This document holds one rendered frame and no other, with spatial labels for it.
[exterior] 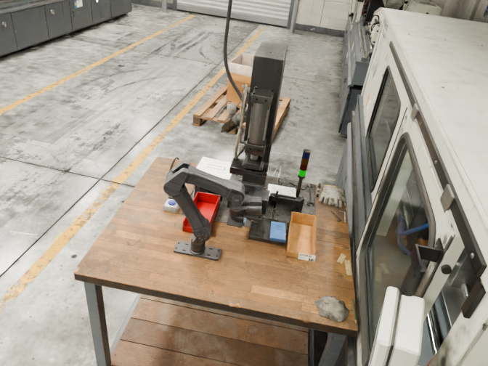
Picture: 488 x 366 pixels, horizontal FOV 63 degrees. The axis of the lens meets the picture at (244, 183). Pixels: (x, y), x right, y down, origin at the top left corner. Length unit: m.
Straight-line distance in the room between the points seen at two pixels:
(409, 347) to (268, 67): 1.26
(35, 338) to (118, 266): 1.11
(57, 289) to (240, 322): 1.24
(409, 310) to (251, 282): 0.84
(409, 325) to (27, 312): 2.36
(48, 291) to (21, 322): 0.25
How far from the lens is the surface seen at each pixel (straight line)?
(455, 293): 1.75
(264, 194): 2.01
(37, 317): 2.82
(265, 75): 1.79
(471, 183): 1.02
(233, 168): 1.89
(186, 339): 2.32
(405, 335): 0.91
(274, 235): 1.86
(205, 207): 2.01
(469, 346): 0.95
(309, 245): 1.88
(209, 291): 1.61
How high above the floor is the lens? 2.11
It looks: 33 degrees down
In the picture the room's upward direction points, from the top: 7 degrees clockwise
